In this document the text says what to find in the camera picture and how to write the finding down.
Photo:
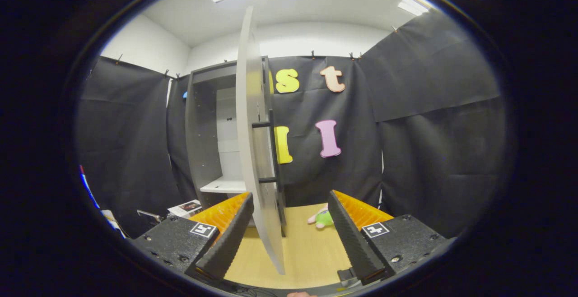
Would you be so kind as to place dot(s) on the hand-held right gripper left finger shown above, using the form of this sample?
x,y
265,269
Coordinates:
x,y
230,238

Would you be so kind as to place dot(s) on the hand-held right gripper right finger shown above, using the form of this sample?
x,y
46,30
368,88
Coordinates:
x,y
354,243

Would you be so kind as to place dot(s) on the metal bar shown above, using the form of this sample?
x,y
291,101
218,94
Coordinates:
x,y
149,215

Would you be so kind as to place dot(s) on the black backdrop cloth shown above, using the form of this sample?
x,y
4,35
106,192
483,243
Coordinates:
x,y
429,152

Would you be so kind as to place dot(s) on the white book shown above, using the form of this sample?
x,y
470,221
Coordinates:
x,y
185,207

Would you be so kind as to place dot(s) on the coloured board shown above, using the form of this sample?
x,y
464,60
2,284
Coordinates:
x,y
88,186

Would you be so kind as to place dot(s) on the white box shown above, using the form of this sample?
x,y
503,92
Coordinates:
x,y
113,222

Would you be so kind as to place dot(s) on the dark grey cabinet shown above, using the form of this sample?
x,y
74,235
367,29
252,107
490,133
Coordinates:
x,y
203,143

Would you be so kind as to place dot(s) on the beige cabinet door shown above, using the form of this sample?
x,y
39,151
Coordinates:
x,y
253,152

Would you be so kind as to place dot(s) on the green and pink plush toy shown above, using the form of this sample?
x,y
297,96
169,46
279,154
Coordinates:
x,y
323,219

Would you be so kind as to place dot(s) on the small ceiling light panel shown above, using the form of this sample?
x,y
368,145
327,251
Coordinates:
x,y
413,6

